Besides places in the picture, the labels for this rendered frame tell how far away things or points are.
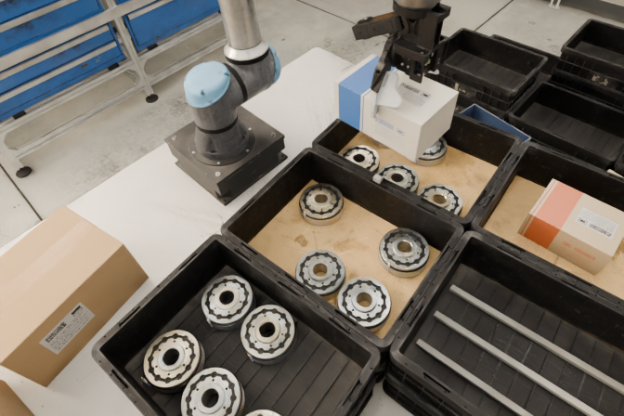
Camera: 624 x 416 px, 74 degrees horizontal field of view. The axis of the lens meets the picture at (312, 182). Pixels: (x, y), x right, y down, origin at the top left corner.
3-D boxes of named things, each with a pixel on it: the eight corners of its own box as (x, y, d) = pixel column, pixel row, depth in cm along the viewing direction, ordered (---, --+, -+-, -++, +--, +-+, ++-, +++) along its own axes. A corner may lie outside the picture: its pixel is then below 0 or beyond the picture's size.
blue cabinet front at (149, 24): (136, 51, 245) (93, -51, 202) (231, 3, 276) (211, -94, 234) (139, 53, 244) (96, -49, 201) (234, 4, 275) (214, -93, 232)
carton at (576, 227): (615, 237, 89) (633, 216, 83) (594, 276, 84) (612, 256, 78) (540, 199, 96) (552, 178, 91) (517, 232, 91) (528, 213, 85)
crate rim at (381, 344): (218, 236, 86) (215, 229, 84) (308, 151, 101) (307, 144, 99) (383, 357, 69) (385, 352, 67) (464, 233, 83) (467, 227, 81)
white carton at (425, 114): (334, 116, 87) (333, 81, 80) (370, 89, 92) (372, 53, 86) (414, 162, 78) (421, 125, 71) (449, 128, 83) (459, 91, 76)
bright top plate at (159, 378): (134, 360, 76) (132, 359, 75) (179, 320, 80) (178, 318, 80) (164, 401, 71) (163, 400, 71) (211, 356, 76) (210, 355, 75)
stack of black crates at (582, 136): (486, 171, 192) (507, 114, 166) (516, 136, 205) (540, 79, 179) (574, 218, 173) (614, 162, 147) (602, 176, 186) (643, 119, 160)
